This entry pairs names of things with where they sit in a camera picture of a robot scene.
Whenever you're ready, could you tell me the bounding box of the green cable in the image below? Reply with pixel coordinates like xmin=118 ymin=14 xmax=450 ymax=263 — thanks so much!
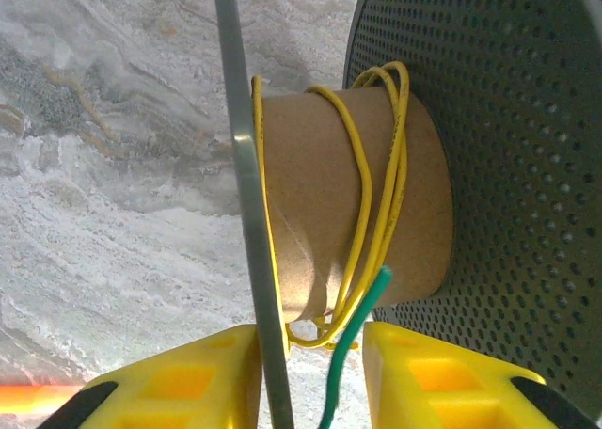
xmin=315 ymin=264 xmax=394 ymax=429

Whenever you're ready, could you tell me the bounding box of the yellow cable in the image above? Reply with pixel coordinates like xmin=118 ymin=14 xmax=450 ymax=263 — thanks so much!
xmin=250 ymin=60 xmax=412 ymax=351

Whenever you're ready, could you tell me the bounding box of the grey perforated cable spool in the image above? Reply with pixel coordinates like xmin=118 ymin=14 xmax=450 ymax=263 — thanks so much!
xmin=212 ymin=0 xmax=602 ymax=429

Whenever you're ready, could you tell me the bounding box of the short orange cable piece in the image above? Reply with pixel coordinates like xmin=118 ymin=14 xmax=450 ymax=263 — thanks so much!
xmin=0 ymin=383 xmax=84 ymax=419

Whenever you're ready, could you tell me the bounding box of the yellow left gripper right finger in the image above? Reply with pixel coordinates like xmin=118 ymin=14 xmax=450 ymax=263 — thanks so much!
xmin=361 ymin=321 xmax=599 ymax=429

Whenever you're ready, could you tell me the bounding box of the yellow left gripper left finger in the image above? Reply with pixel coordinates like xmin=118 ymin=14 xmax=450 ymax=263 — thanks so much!
xmin=35 ymin=324 xmax=262 ymax=429

